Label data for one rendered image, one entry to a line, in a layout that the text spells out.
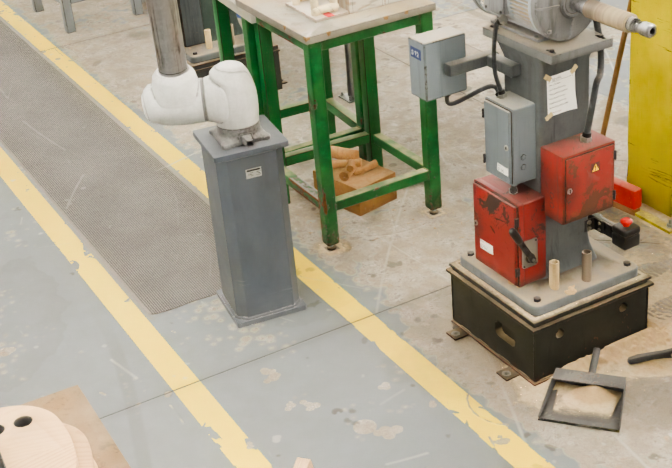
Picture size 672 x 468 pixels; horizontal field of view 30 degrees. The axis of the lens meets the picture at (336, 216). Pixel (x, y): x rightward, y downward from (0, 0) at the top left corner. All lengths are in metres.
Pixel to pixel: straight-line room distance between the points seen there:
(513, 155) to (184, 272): 1.64
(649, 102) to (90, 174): 2.61
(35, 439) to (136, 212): 3.16
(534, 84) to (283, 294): 1.32
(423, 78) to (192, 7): 2.70
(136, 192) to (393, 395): 2.02
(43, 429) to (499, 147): 2.01
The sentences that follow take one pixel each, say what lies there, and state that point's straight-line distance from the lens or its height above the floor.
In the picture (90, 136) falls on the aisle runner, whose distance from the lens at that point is 6.49.
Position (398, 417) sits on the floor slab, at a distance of 4.16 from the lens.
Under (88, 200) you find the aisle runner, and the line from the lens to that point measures 5.82.
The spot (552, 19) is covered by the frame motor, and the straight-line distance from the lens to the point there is 3.89.
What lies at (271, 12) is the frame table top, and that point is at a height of 0.93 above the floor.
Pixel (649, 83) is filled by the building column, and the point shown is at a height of 0.56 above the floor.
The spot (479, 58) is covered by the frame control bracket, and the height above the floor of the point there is 1.04.
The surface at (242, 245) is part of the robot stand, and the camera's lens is 4.54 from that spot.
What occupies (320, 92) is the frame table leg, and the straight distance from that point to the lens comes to 4.81.
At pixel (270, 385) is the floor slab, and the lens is 4.36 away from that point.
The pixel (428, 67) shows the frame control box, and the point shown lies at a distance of 4.03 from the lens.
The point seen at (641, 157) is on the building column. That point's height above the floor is 0.23.
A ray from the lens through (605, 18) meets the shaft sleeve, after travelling 3.76.
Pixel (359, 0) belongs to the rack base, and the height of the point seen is 0.98.
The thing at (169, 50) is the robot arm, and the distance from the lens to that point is 4.29.
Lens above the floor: 2.51
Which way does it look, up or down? 28 degrees down
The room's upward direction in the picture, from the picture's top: 5 degrees counter-clockwise
